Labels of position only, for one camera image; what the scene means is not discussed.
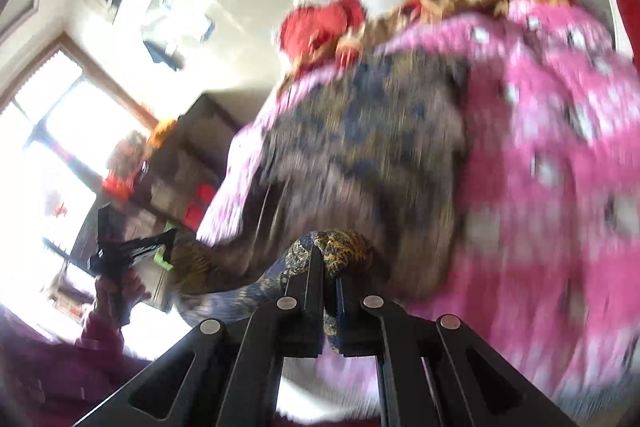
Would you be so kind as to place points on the white blue wall fixture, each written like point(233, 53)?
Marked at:
point(175, 22)

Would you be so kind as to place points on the red box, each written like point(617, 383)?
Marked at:
point(200, 207)

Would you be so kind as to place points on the navy gold patterned garment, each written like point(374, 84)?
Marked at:
point(360, 147)

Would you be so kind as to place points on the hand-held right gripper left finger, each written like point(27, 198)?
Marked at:
point(310, 297)

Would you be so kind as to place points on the wooden frame window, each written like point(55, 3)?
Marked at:
point(50, 132)

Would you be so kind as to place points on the pink penguin print blanket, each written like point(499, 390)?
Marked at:
point(550, 157)

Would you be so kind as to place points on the person's left hand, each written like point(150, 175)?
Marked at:
point(137, 287)

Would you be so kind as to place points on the person's left forearm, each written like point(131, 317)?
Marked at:
point(75, 372)

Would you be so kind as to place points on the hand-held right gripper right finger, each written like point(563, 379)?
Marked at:
point(345, 317)

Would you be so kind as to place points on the red ruffled cushion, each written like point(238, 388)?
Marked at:
point(310, 24)

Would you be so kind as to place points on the dark wooden shelf unit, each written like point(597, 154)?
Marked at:
point(200, 127)

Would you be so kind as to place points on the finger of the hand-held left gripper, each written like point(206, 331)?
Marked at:
point(150, 244)

